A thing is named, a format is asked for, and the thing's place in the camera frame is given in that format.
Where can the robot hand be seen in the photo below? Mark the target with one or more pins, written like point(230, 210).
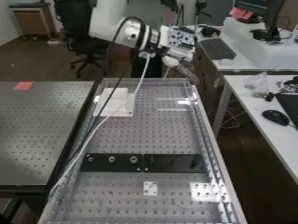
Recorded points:
point(181, 38)

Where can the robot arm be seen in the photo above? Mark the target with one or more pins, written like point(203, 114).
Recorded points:
point(115, 23)

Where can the black keyboard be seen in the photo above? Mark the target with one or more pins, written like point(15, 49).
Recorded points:
point(217, 49)
point(290, 106)

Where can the red sticky notes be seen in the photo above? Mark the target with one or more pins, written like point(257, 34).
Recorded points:
point(241, 13)

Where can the white desk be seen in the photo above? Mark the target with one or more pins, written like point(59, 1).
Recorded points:
point(266, 56)
point(261, 110)

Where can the computer monitor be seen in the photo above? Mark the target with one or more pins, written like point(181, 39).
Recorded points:
point(261, 8)

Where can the clear plastic bag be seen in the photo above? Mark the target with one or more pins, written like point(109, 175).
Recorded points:
point(256, 84)

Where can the black office chair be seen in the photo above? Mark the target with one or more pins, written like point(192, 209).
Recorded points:
point(84, 40)

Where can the clear box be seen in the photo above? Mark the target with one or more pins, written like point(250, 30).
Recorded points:
point(168, 133)

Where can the black computer mouse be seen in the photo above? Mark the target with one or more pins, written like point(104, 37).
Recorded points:
point(276, 117)

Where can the wooden cabinet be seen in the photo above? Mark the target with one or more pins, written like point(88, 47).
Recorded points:
point(31, 20)

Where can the red tape piece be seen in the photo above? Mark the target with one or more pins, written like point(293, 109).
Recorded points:
point(23, 85)

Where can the black plate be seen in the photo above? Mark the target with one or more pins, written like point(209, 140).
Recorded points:
point(120, 163)

